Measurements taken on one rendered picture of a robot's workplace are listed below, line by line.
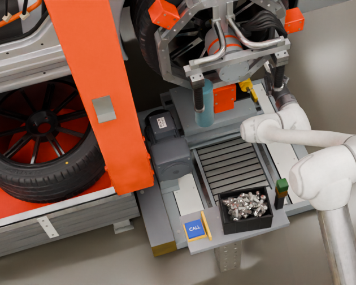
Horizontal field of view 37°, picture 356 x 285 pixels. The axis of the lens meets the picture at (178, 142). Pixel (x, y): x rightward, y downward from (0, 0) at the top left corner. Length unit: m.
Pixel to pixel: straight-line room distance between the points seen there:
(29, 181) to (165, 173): 0.62
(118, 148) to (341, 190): 0.80
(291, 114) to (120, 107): 0.79
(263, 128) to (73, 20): 0.98
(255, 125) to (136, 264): 0.97
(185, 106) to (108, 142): 0.99
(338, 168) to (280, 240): 1.09
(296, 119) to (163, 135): 0.67
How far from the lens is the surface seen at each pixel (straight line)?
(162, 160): 2.49
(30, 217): 2.51
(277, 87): 2.25
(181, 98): 2.91
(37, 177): 2.46
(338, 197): 1.75
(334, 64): 3.39
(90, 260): 2.78
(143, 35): 2.24
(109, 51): 1.60
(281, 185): 2.13
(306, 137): 2.05
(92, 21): 1.51
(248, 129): 2.20
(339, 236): 1.81
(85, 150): 2.47
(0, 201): 2.74
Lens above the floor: 2.53
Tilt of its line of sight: 57 degrees down
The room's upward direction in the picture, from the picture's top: 8 degrees counter-clockwise
